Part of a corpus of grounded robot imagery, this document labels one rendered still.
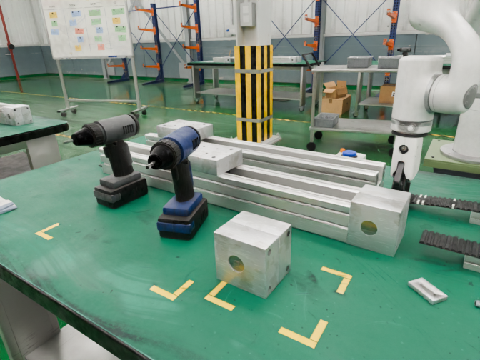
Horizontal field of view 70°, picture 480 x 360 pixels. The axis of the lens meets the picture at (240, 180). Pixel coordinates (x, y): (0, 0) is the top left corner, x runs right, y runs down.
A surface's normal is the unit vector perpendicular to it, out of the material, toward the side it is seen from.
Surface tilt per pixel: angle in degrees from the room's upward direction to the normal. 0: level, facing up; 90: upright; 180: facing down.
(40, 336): 90
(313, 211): 90
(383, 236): 90
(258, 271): 90
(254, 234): 0
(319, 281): 0
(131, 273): 0
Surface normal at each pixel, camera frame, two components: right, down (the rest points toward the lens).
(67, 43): -0.22, 0.37
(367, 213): -0.56, 0.33
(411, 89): -0.73, 0.25
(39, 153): 0.83, 0.18
